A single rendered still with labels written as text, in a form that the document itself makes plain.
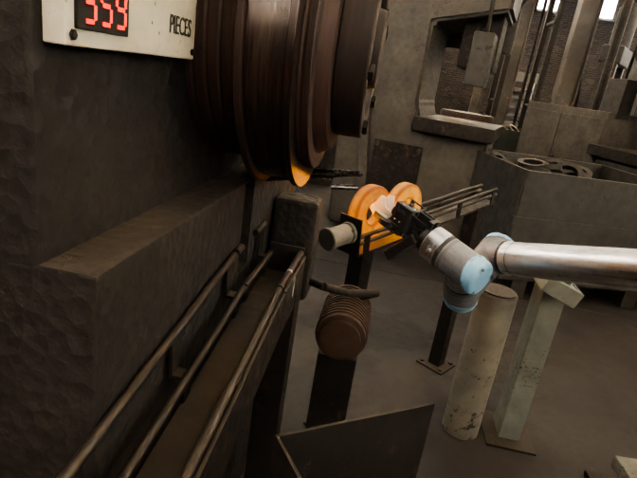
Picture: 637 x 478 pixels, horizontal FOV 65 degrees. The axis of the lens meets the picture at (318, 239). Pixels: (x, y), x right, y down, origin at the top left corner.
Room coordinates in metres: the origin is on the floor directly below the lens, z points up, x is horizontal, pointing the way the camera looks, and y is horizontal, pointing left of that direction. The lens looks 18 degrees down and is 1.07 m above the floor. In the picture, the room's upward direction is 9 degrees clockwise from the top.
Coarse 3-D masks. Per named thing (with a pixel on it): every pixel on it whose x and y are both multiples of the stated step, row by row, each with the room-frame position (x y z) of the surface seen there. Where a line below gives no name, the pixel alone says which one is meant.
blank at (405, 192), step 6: (396, 186) 1.45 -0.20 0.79; (402, 186) 1.45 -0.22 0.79; (408, 186) 1.45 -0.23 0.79; (414, 186) 1.47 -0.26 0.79; (396, 192) 1.43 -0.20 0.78; (402, 192) 1.43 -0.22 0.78; (408, 192) 1.45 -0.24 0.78; (414, 192) 1.48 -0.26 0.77; (420, 192) 1.50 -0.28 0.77; (396, 198) 1.42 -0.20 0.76; (402, 198) 1.44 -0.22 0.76; (408, 198) 1.46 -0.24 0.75; (414, 198) 1.48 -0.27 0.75; (420, 198) 1.51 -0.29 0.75; (414, 204) 1.49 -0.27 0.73; (420, 204) 1.51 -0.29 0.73
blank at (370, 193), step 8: (368, 184) 1.36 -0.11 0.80; (360, 192) 1.33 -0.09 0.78; (368, 192) 1.32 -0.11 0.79; (376, 192) 1.35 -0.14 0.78; (384, 192) 1.37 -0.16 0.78; (352, 200) 1.32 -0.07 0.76; (360, 200) 1.31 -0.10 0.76; (368, 200) 1.32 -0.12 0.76; (376, 200) 1.35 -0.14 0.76; (352, 208) 1.31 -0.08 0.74; (360, 208) 1.30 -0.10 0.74; (368, 208) 1.33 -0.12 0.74; (360, 216) 1.31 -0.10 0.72; (368, 224) 1.34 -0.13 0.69; (376, 224) 1.36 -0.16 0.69
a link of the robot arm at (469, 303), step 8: (448, 288) 1.18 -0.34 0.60; (448, 296) 1.20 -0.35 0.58; (456, 296) 1.17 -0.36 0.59; (464, 296) 1.16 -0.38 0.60; (472, 296) 1.17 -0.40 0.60; (448, 304) 1.22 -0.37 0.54; (456, 304) 1.20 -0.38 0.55; (464, 304) 1.19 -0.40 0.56; (472, 304) 1.21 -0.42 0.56; (464, 312) 1.22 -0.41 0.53
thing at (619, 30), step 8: (632, 0) 6.70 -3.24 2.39; (624, 8) 6.72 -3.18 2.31; (624, 16) 6.70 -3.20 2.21; (624, 24) 6.70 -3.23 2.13; (616, 32) 6.72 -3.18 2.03; (616, 40) 6.70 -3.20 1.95; (616, 48) 6.70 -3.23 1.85; (608, 56) 6.74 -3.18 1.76; (608, 64) 6.71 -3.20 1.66; (608, 72) 6.70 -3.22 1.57; (600, 80) 6.74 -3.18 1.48; (608, 80) 6.70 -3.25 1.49; (600, 88) 6.71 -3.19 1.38; (600, 96) 6.70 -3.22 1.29; (592, 104) 6.74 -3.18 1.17; (600, 104) 6.70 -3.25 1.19
